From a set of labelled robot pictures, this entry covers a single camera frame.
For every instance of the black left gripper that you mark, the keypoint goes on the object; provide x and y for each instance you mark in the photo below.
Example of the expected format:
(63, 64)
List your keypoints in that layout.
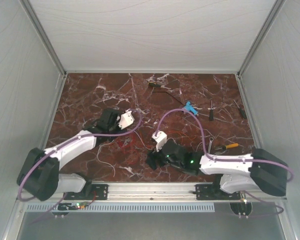
(118, 129)

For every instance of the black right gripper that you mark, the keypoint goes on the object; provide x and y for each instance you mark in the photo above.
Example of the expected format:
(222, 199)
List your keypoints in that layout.
(151, 158)

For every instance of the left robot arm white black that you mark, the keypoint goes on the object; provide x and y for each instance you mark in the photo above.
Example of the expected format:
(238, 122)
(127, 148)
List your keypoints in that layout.
(40, 174)

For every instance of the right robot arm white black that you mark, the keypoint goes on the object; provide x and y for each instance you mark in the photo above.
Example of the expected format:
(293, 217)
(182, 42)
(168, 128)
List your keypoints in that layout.
(259, 170)

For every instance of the silver ratchet wrench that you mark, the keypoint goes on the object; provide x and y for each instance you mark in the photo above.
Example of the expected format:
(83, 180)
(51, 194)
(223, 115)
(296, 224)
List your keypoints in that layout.
(211, 139)

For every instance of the yellow black screwdriver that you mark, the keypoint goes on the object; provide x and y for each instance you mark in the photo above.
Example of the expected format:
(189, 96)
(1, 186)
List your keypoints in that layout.
(164, 90)

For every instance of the black small tool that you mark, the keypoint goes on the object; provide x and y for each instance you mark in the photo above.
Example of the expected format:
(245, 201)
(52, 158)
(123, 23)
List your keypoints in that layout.
(242, 112)

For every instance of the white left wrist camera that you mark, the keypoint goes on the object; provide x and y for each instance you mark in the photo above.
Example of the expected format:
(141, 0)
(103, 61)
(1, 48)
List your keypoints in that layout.
(126, 119)

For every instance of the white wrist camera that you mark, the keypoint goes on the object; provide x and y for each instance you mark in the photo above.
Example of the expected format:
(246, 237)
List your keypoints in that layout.
(160, 138)
(126, 119)

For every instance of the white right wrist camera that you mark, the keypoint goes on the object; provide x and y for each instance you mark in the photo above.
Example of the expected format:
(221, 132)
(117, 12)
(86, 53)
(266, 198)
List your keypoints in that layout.
(160, 138)

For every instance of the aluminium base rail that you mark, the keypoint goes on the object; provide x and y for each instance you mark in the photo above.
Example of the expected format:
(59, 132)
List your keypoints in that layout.
(146, 192)

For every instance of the black handle screwdriver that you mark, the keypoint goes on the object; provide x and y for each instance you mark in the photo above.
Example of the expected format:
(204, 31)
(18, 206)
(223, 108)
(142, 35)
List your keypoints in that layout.
(211, 111)

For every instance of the yellow handle pliers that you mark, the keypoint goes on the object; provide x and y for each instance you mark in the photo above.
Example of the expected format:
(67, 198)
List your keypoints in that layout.
(226, 147)

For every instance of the grey slotted cable duct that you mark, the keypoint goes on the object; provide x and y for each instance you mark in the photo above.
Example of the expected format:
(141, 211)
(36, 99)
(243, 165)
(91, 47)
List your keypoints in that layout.
(138, 207)

